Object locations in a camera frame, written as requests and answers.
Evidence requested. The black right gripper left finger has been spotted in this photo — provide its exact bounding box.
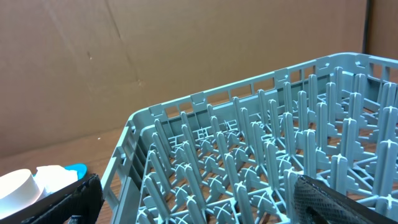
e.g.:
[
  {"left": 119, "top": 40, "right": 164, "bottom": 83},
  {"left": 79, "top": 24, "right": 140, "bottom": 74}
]
[{"left": 1, "top": 174, "right": 104, "bottom": 224}]

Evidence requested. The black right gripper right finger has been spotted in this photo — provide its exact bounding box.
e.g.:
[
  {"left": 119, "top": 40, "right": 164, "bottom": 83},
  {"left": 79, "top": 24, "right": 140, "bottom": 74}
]
[{"left": 294, "top": 175, "right": 396, "bottom": 224}]

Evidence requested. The grey dishwasher rack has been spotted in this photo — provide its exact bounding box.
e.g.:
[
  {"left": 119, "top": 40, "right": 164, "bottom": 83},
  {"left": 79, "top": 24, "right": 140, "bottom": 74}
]
[{"left": 101, "top": 52, "right": 397, "bottom": 223}]

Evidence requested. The teal serving tray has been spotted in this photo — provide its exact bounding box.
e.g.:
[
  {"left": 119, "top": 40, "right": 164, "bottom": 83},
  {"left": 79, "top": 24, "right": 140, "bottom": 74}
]
[{"left": 65, "top": 163, "right": 88, "bottom": 180}]

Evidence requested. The cream cup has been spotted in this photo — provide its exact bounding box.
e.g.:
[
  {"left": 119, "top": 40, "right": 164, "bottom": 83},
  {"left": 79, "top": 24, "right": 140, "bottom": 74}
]
[{"left": 0, "top": 169, "right": 44, "bottom": 219}]

